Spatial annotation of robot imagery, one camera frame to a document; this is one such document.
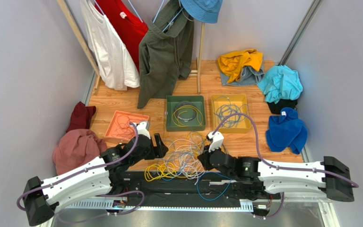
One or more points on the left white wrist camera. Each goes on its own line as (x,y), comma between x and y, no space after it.
(142,128)

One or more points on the red t-shirt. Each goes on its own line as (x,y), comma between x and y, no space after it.
(128,26)

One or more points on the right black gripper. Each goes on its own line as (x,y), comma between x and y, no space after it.
(208,158)

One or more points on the yellow plastic tray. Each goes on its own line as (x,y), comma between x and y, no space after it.
(226,107)

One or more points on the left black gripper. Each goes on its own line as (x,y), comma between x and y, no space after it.
(159,151)

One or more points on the yellow garment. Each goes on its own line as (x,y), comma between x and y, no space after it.
(231,64)

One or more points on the dark red garment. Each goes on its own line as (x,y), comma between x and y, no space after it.
(81,117)

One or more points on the olive green jacket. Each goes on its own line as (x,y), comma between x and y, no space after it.
(165,53)

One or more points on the wooden clothes rack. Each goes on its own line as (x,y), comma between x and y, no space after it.
(84,45)

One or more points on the dusty pink garment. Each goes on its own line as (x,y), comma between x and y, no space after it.
(76,148)

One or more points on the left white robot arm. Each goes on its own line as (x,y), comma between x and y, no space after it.
(42,199)

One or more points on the royal blue garment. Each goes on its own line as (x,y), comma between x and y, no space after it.
(286,130)

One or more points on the grey-blue garment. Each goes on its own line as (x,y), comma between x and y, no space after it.
(249,76)

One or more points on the black garment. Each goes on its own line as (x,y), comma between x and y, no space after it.
(276,108)

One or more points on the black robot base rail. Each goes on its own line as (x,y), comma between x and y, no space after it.
(211,193)

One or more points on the cyan garment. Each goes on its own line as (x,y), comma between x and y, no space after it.
(280,82)

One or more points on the green plastic tray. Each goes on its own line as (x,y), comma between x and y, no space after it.
(185,113)

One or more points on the orange plastic tray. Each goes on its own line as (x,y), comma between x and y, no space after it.
(119,127)

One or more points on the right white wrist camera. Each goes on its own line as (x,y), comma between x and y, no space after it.
(216,140)

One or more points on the aluminium corner post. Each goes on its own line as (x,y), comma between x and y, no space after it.
(305,22)

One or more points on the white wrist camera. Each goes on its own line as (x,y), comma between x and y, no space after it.
(216,140)
(142,128)

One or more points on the white tank top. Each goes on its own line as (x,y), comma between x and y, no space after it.
(116,66)

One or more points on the blue bucket hat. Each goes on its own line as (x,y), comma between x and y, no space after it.
(206,11)

